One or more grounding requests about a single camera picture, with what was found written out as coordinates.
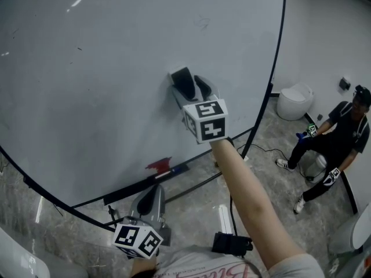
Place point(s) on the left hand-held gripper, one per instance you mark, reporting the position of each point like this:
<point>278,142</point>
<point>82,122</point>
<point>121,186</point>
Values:
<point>136,240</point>

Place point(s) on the white power strip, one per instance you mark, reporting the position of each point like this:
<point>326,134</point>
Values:
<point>245,158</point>

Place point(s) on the black pouch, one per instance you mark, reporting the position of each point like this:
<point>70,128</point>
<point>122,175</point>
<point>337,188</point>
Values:
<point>232,244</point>

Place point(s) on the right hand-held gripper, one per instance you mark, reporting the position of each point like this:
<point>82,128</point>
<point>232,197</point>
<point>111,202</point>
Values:
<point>208,123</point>

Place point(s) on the person's right forearm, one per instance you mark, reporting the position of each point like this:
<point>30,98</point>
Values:
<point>246,201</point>

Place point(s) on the black wall paper holder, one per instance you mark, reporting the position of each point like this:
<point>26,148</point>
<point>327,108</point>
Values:
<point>345,83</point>

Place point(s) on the person's light printed shirt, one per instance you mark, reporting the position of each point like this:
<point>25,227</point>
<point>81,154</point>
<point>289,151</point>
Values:
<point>203,266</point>

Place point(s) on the person's left forearm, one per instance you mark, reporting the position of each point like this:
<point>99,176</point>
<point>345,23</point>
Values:
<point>143,268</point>

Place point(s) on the red and white marker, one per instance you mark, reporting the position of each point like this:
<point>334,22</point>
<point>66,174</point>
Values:
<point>163,175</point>

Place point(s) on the white bathtub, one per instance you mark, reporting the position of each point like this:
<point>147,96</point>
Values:
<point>23,259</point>

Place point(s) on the red jagged patch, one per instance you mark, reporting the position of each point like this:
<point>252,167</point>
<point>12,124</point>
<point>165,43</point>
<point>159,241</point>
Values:
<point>158,165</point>

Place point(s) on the white whiteboard on black stand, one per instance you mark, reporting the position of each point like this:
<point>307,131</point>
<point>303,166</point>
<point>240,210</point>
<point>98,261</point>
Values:
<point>87,68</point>

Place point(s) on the black whiteboard eraser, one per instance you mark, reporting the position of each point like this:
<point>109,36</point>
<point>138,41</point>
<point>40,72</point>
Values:
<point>184,82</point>

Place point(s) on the blue marker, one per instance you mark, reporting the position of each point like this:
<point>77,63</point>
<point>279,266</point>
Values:
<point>180,169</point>

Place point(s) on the round white toilet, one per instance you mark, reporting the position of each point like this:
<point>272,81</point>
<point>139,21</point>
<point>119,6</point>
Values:
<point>295,103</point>

